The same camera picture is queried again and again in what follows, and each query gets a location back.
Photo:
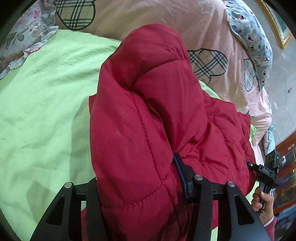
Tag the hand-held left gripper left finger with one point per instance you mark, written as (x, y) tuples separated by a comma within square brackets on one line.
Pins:
[(92, 197)]

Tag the person's right forearm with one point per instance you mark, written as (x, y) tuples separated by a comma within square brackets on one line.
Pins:
[(270, 229)]

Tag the floral ruffled cloth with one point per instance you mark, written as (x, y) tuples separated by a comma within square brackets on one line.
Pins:
[(23, 34)]

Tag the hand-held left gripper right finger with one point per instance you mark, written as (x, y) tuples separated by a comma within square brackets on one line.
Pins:
[(181, 176)]

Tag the wooden cabinet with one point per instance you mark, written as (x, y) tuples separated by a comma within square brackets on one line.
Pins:
[(286, 148)]

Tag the person's right hand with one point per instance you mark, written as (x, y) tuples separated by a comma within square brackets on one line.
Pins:
[(255, 199)]

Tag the pink quilt with plaid hearts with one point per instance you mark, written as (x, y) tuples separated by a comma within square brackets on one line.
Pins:
[(161, 14)]

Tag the gold picture frame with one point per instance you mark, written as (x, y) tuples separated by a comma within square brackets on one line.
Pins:
[(281, 34)]

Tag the blue patterned quilt lining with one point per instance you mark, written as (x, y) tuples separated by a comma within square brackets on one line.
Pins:
[(252, 34)]

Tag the light green blanket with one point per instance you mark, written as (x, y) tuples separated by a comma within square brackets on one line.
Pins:
[(46, 104)]

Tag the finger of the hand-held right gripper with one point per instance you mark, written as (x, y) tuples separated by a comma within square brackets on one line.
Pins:
[(254, 168)]

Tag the red quilted jacket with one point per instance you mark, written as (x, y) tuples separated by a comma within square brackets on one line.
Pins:
[(143, 115)]

